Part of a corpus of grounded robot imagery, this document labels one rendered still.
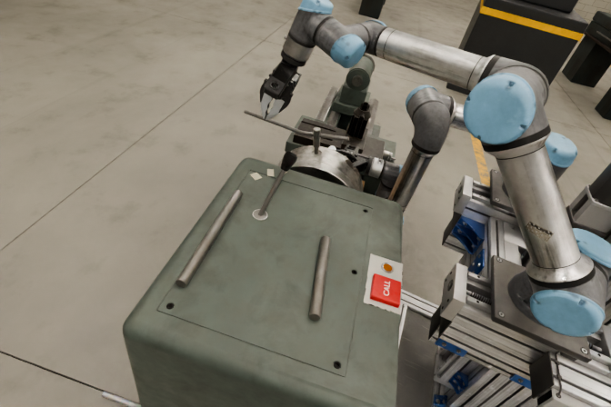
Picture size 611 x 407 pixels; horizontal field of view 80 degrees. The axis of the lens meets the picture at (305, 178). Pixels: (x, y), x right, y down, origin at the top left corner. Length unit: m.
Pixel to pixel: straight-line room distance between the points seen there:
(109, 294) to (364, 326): 1.75
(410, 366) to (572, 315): 1.22
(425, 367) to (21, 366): 1.85
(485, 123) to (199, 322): 0.62
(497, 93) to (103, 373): 1.93
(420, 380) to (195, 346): 1.46
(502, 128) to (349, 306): 0.44
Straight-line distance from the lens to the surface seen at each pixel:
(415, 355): 2.05
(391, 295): 0.80
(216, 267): 0.77
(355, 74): 2.17
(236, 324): 0.71
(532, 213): 0.81
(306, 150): 1.17
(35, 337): 2.28
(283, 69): 0.99
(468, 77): 0.90
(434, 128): 1.20
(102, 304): 2.28
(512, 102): 0.72
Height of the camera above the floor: 1.87
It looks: 38 degrees down
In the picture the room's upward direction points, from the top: 13 degrees clockwise
